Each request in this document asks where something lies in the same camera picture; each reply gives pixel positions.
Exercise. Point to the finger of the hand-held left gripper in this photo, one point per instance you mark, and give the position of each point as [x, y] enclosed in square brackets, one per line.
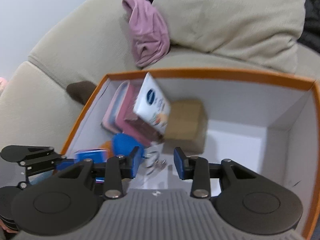
[65, 165]

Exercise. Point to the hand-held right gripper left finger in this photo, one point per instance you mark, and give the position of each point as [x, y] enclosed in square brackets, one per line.
[135, 162]

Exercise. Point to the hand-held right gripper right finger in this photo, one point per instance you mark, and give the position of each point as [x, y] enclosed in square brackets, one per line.
[178, 162]

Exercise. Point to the blue card tag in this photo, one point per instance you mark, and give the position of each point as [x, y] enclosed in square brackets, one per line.
[90, 156]

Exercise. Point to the dark brown card box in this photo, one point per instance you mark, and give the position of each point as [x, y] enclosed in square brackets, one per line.
[147, 130]

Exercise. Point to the small brown box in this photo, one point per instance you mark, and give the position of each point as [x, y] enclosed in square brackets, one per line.
[185, 125]

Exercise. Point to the pink case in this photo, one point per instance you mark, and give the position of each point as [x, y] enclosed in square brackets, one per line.
[117, 112]

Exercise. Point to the white tissue packet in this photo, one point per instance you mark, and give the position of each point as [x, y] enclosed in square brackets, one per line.
[152, 102]

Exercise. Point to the orange cardboard box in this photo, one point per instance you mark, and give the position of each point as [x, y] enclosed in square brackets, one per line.
[250, 105]

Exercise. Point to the dark brown object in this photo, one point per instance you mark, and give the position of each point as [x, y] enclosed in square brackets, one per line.
[80, 91]

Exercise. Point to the pink plush toy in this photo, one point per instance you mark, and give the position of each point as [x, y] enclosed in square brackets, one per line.
[2, 85]

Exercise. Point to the beige sofa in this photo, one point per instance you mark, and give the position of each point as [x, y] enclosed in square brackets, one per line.
[62, 55]

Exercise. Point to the pink cloth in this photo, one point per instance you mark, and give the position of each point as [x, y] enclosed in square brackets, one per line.
[147, 32]

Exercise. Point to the beige sofa cushion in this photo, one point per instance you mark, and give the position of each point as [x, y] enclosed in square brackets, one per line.
[225, 12]

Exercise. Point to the black jacket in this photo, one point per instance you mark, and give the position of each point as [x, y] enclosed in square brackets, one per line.
[311, 17]

